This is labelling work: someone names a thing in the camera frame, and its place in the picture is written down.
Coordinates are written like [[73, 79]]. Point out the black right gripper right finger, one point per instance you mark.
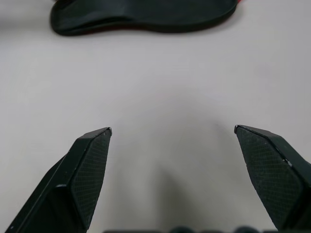
[[272, 170]]

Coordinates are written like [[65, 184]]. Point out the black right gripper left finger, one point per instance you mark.
[[73, 174]]

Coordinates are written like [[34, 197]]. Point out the red black paddle case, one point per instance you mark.
[[145, 14]]

